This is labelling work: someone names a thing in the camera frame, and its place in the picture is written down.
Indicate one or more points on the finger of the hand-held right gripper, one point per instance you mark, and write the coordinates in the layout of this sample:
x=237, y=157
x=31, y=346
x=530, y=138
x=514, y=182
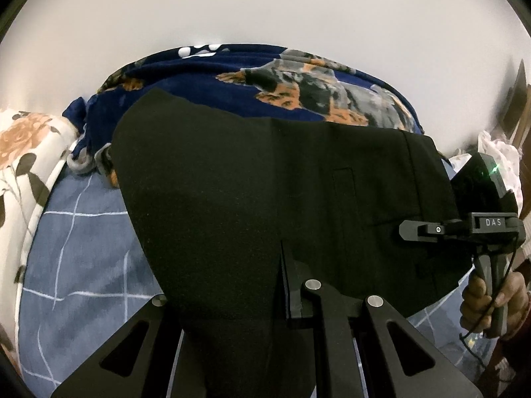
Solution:
x=431, y=230

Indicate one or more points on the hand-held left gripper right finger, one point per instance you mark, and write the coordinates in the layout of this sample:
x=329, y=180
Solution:
x=292, y=290

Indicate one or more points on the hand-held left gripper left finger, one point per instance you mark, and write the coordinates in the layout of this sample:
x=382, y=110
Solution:
x=164, y=323

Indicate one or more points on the black pants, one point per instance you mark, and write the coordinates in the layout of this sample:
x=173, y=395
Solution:
x=228, y=195

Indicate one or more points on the person's right forearm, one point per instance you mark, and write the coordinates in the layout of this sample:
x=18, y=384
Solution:
x=518, y=352

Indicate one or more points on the person's right hand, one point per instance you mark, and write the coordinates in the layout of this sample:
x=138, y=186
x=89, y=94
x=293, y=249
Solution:
x=477, y=298

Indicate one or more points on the white patterned cloth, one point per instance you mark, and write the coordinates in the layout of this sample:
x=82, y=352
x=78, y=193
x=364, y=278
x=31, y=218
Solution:
x=504, y=153

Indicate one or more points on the wooden furniture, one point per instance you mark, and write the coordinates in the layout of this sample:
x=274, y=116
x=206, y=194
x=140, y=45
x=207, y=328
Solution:
x=520, y=103

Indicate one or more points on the blue grid bed sheet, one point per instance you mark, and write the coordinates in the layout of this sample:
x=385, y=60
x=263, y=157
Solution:
x=83, y=257

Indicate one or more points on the white floral pillow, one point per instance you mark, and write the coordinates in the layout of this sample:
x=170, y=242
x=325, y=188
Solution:
x=25, y=174

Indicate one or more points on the navy printed blanket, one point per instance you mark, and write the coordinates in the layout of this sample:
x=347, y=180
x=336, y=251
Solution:
x=186, y=70

